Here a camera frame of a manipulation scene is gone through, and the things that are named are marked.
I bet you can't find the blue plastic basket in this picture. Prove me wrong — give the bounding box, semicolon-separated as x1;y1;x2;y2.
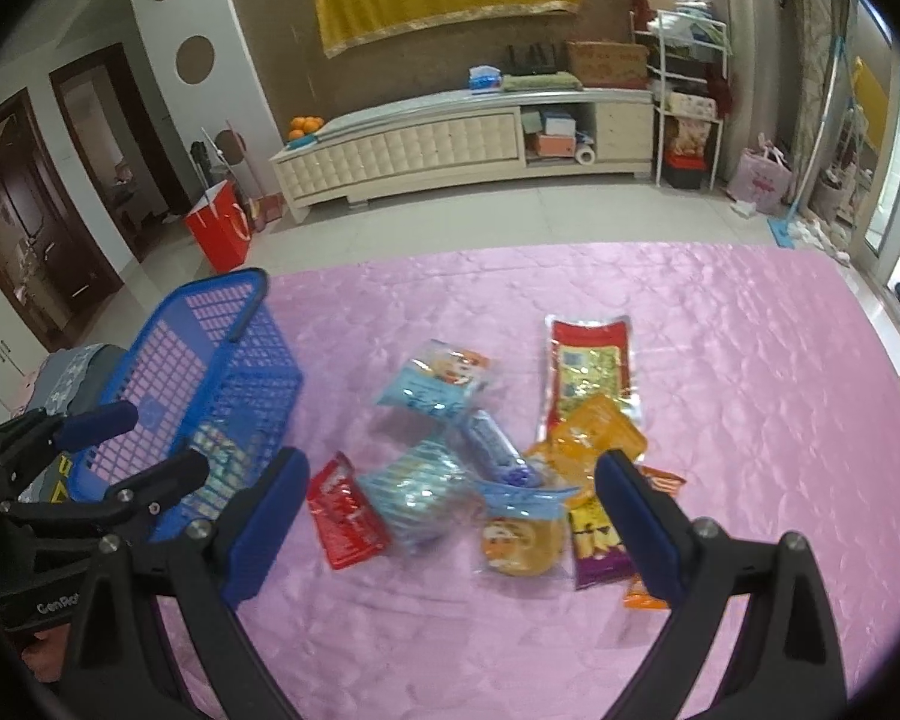
67;268;305;545

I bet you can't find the small orange snack packet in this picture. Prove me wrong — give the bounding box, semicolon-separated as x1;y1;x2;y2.
621;463;689;612

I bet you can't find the clear round cake packet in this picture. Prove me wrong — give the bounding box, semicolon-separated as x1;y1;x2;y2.
471;476;580;578

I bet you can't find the white metal shelf rack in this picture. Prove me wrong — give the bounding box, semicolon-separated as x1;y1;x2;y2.
630;7;732;191

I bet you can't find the white shopping bag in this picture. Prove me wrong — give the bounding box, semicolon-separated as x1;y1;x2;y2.
727;133;794;217

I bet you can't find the dark wooden door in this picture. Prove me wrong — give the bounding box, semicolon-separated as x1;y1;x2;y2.
0;90;113;350

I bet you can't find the purple candy roll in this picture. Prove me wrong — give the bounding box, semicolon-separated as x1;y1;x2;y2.
461;409;542;487

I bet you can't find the yellow towel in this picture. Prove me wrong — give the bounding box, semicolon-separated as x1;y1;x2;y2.
853;56;890;151

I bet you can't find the purple yellow snack packet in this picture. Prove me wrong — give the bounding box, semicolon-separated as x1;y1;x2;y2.
568;499;638;592

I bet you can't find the large orange snack packet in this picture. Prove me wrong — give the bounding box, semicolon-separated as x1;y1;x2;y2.
525;394;648;503

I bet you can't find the long red yellow snack packet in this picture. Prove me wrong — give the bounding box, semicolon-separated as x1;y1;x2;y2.
536;313;644;440

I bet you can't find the black router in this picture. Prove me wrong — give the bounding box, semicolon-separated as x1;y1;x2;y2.
506;45;556;74

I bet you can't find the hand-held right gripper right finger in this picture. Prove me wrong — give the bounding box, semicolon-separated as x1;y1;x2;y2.
594;448;850;720

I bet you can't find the grey patterned cloth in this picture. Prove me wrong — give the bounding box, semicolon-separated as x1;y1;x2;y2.
34;343;130;421

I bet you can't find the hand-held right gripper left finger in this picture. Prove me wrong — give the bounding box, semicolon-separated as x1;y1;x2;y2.
60;446;312;720

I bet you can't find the pink quilted blanket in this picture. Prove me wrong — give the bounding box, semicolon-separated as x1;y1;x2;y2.
22;240;900;720

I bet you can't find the brown cardboard box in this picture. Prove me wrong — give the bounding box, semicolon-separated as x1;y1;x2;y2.
566;41;650;89

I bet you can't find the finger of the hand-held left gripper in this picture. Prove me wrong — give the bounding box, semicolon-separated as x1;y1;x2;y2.
0;400;140;477
0;450;211;541

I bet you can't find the cream tv cabinet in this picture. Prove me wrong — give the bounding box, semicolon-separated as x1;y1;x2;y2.
268;86;657;222

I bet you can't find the light blue cartoon snack packet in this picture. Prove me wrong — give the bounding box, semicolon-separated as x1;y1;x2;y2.
375;337;494;421

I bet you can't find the red paper bag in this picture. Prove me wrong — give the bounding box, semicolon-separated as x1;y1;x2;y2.
185;180;254;275

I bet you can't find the black crate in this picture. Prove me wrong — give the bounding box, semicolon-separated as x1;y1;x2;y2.
664;154;710;188

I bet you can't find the blue striped snack packet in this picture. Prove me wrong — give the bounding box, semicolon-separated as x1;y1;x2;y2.
356;435;477;557

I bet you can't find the green folded cloth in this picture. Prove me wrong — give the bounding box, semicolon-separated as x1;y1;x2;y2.
501;71;580;93

